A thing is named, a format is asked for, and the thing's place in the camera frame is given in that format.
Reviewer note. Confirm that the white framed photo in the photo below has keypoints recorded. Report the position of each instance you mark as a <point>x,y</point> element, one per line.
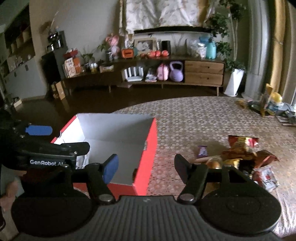
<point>145,45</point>

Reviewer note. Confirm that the white wifi router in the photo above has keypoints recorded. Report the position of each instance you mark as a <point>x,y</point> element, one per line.
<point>133,74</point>

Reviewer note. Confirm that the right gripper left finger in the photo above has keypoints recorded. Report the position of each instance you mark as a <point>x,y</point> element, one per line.
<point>98,176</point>

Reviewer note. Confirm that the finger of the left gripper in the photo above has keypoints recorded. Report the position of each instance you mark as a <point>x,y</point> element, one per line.
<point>50,149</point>
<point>36,130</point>

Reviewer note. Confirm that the teal water jug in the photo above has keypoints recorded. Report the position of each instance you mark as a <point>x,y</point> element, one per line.
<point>210,46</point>

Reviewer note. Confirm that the yellow curtain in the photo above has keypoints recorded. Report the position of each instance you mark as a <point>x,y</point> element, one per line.
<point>278,21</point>

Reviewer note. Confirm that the pink toy bag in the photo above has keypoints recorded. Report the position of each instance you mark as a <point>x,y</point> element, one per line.
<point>162,72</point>

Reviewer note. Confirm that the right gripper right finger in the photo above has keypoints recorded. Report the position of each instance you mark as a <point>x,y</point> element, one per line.
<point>193,176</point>

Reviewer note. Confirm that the red cardboard box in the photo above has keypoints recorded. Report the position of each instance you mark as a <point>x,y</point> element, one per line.
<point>132,137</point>

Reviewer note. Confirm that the wooden tv cabinet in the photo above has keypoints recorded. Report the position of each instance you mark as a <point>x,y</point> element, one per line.
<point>197,72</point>

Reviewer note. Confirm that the red yellow chip bag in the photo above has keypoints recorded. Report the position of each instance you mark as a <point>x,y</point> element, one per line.
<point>242,144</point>

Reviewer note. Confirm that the floral cloth covered tv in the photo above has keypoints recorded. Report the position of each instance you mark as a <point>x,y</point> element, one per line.
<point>164,16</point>

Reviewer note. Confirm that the small purple snack packet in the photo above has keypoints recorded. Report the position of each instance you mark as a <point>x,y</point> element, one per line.
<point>202,152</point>

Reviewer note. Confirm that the potted tree white planter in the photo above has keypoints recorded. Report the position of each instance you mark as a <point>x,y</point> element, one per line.
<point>223,22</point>

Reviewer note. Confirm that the purple kettlebell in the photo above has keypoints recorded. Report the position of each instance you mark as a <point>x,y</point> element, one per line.
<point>176,71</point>

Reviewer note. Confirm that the white red noodle packet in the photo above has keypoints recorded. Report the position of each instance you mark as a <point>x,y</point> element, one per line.
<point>265,178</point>

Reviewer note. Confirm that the black speaker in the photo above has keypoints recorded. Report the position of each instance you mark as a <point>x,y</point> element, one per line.
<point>166,46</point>

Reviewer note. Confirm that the lace patterned tablecloth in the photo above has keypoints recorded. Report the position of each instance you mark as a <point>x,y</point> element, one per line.
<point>186,123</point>

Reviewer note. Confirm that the brown foil snack bag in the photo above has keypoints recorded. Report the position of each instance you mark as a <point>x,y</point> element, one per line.
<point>260,158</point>

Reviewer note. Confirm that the orange tissue box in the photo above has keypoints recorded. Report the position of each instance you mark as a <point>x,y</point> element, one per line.
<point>127,53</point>

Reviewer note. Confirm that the yellow lid white canister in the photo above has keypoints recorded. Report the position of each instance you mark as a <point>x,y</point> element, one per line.
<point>274,103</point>

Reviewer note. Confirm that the pink flower vase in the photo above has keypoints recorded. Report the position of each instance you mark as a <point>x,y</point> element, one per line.
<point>110,46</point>

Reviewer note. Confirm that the packaged round bun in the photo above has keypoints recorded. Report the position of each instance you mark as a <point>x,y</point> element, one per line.
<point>215,163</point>

